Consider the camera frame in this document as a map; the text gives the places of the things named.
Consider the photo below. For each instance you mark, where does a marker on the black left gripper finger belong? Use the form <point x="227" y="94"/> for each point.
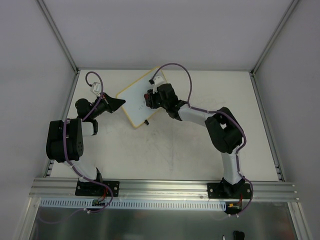
<point x="115" y="105"/>
<point x="108" y="98"/>

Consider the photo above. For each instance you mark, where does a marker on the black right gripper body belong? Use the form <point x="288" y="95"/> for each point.
<point x="152" y="99"/>

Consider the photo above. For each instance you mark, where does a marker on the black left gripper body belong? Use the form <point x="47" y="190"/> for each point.
<point x="107" y="103"/>

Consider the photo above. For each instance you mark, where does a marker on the yellow-framed whiteboard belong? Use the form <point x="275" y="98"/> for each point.
<point x="135" y="104"/>

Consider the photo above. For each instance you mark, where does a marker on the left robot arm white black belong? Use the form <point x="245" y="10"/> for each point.
<point x="65" y="145"/>

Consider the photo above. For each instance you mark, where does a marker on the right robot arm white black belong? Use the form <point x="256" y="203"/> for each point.
<point x="224" y="131"/>

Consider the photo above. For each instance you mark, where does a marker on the black object at bottom edge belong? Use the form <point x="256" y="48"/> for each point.
<point x="238" y="235"/>

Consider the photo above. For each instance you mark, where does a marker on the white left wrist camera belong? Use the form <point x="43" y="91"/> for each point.
<point x="96" y="88"/>

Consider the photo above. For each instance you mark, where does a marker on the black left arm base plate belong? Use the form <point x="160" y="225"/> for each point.
<point x="89" y="189"/>

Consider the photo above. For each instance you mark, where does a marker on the left aluminium frame post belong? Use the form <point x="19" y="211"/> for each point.
<point x="57" y="34"/>

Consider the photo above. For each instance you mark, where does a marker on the aluminium frame post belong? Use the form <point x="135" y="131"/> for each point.
<point x="57" y="34"/>
<point x="275" y="34"/>

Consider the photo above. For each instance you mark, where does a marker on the white slotted cable duct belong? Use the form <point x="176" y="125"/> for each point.
<point x="135" y="204"/>

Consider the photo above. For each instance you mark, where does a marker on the aluminium mounting rail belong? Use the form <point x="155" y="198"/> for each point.
<point x="175" y="190"/>

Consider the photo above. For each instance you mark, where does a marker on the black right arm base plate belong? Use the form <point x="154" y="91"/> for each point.
<point x="224" y="190"/>

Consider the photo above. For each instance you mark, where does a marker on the right aluminium frame post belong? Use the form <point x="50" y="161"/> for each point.
<point x="275" y="34"/>

